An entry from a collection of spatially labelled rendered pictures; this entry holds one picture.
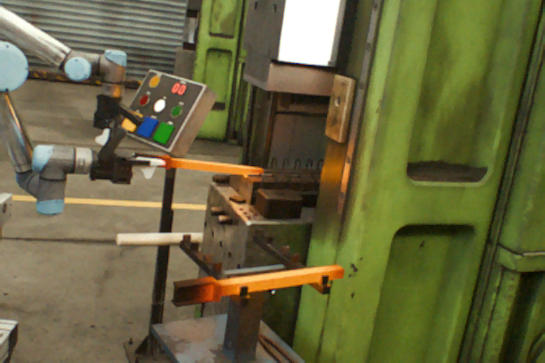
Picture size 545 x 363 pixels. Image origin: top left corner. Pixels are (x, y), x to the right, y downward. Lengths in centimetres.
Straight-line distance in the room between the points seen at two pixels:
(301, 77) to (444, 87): 43
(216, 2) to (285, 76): 497
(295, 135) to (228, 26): 466
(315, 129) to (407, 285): 69
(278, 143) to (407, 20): 81
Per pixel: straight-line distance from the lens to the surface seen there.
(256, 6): 198
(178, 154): 229
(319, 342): 185
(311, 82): 189
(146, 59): 985
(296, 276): 139
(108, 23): 978
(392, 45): 155
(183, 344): 161
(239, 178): 200
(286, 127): 218
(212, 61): 682
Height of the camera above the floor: 151
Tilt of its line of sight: 14 degrees down
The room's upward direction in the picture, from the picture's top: 8 degrees clockwise
